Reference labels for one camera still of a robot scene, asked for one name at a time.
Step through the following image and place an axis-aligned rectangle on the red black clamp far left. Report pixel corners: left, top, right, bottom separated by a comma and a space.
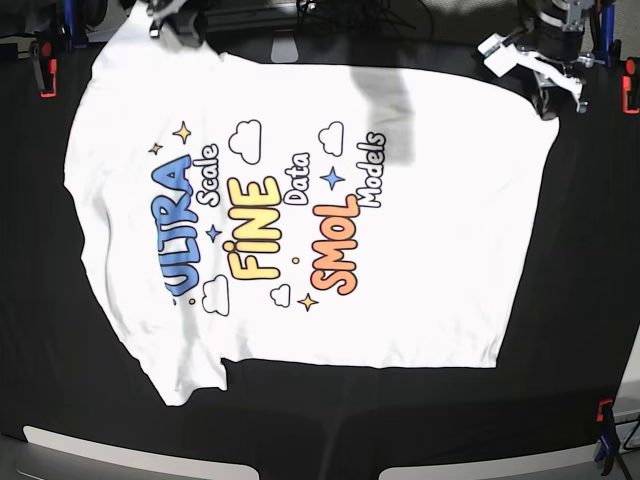
29, 33, 58, 98

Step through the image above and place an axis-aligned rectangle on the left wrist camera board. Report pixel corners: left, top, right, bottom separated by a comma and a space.
477, 33, 519, 78

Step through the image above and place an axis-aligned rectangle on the red clamp far right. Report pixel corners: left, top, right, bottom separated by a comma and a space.
622, 57, 640, 115

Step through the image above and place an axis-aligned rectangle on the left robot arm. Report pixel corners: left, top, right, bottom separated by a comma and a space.
510, 0, 598, 121

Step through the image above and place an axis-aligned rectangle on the red blue clamp near right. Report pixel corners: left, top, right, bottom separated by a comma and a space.
595, 399, 620, 476

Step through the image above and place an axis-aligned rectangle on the blue clamp far left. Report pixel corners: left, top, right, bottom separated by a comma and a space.
62, 0, 89, 51

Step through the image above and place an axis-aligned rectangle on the grey tape patch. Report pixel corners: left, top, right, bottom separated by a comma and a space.
270, 37, 299, 64

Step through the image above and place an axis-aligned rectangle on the white printed t-shirt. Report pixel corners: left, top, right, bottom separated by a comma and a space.
64, 3, 559, 406

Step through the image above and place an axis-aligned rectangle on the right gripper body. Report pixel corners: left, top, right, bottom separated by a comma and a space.
146, 0, 200, 38

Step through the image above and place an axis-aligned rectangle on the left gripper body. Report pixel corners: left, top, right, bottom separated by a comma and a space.
510, 41, 602, 114

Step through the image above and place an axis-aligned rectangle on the blue clamp far right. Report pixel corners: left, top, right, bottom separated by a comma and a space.
589, 0, 621, 67

